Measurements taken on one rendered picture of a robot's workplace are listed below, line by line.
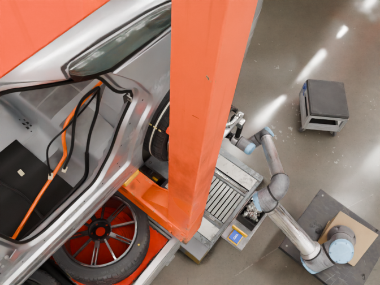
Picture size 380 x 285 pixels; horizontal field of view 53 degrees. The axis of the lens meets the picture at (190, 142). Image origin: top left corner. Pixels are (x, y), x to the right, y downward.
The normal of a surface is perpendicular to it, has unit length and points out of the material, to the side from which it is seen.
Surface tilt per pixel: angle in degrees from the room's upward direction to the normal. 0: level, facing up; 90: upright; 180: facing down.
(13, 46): 90
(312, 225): 0
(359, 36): 0
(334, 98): 0
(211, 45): 90
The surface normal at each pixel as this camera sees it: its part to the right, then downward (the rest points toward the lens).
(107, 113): -0.54, 0.39
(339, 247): -0.30, 0.07
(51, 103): -0.02, -0.42
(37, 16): 0.79, 0.55
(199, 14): -0.62, 0.66
